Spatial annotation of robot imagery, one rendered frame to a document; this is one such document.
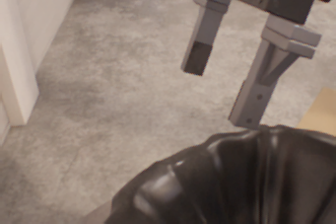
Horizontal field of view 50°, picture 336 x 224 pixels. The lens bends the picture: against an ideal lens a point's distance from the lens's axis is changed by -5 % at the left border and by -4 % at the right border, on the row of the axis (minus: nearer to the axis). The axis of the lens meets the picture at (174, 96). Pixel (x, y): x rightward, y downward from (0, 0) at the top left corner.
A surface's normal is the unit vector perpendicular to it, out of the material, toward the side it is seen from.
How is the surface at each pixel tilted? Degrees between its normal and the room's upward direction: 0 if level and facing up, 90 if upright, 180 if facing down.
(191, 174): 47
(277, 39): 66
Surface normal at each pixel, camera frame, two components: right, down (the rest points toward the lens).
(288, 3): 0.31, 0.41
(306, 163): -0.52, -0.22
